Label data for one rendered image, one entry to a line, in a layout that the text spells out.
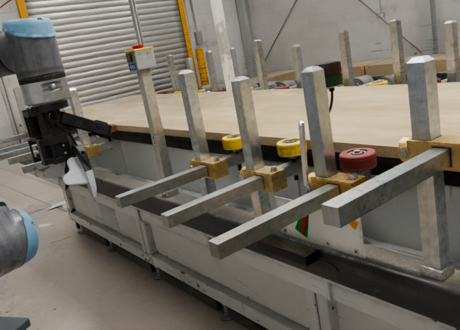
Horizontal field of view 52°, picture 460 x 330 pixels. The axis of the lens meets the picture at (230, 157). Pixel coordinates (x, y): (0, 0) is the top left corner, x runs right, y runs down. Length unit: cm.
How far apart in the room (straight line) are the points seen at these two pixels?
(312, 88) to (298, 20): 944
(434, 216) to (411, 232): 34
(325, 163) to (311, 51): 929
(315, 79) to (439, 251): 41
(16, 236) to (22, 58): 54
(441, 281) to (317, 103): 42
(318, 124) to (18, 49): 61
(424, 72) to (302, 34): 959
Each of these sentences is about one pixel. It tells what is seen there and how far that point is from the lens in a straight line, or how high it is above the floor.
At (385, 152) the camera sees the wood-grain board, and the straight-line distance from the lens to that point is 116.
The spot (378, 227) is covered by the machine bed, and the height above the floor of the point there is 65.
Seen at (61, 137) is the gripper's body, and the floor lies 107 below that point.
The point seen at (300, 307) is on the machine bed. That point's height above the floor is 25.
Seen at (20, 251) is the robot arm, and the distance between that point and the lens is 137.
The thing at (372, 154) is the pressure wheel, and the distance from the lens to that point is 108.
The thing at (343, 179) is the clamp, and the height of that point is 87.
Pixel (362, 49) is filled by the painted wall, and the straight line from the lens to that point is 958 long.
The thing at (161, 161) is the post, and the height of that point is 83.
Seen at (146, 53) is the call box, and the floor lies 120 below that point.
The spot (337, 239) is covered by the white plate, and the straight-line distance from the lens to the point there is 110.
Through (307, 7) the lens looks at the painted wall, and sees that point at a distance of 1029.
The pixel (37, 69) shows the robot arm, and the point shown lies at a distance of 99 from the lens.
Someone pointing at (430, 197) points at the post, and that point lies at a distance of 93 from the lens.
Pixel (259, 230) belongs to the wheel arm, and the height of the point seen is 85.
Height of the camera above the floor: 120
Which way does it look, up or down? 14 degrees down
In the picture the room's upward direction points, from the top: 10 degrees counter-clockwise
